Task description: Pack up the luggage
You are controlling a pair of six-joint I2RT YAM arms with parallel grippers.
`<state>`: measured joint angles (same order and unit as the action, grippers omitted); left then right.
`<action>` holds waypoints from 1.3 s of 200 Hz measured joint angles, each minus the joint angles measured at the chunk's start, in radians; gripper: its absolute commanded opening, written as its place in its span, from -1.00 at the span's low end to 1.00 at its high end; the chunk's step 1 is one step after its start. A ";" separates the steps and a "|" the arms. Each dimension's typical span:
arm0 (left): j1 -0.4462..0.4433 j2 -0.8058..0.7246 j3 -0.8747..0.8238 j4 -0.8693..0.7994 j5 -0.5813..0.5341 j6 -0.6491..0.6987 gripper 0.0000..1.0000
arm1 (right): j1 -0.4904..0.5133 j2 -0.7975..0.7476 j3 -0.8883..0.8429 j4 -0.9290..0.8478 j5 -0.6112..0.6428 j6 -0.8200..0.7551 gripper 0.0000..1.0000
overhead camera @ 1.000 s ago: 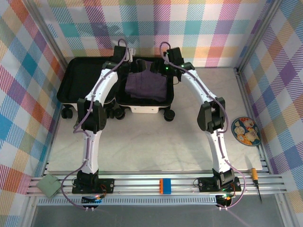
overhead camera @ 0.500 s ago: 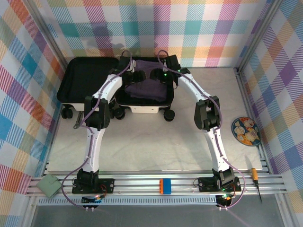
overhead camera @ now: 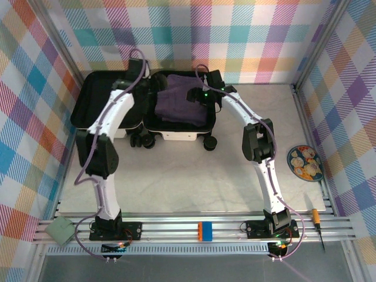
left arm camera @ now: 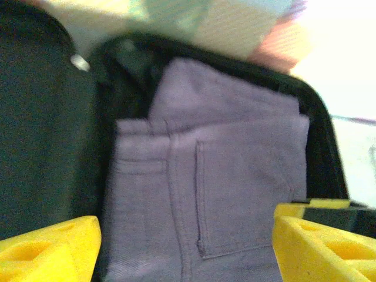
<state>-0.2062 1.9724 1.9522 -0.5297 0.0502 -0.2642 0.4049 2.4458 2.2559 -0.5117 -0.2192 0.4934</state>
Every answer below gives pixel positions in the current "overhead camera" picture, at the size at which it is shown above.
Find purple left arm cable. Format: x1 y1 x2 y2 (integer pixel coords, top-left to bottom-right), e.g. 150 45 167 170
73 49 149 261

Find white suitcase with black wheels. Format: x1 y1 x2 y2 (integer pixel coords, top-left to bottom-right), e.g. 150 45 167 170
70 69 219 152

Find right controller board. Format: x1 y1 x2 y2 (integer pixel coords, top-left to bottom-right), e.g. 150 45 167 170
267 240 290 262

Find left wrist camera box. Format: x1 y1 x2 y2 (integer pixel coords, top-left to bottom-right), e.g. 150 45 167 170
127 58 148 79

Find aluminium corner post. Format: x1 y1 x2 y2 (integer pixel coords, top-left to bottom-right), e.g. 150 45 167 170
293 0 353 92
29 0 90 93

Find grey-green square box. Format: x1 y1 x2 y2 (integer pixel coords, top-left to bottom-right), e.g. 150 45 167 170
44 216 78 247

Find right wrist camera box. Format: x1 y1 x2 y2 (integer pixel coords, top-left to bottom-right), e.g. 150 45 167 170
204 70 223 89

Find round picture plate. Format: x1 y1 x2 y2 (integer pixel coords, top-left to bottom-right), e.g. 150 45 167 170
287 145 325 183

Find controller board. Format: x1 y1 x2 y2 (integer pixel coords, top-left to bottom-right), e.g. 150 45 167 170
100 240 130 263
267 240 290 262

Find orange and blue block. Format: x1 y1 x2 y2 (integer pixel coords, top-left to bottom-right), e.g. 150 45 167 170
197 221 213 243

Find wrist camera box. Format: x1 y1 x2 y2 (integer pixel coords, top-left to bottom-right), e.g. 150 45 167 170
127 58 148 79
204 70 223 89

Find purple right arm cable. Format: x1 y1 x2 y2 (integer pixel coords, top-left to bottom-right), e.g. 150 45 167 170
195 64 305 261

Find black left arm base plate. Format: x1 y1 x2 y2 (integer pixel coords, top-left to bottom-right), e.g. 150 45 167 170
89 221 142 241

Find orange handled screwdriver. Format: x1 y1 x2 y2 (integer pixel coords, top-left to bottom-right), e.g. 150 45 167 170
311 208 326 253

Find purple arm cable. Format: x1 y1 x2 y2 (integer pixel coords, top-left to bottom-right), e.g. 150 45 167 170
195 64 305 261
73 49 149 261

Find left controller board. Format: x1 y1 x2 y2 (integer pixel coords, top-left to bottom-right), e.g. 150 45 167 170
100 240 130 263

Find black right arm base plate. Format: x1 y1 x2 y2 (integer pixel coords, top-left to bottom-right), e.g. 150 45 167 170
245 220 300 239

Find aluminium mounting rail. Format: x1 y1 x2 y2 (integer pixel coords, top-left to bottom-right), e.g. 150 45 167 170
32 216 358 244

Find purple shorts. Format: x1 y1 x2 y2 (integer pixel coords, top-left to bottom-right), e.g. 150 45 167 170
155 73 210 127

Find slotted metal cable duct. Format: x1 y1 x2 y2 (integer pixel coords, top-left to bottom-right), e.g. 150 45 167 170
46 245 273 256

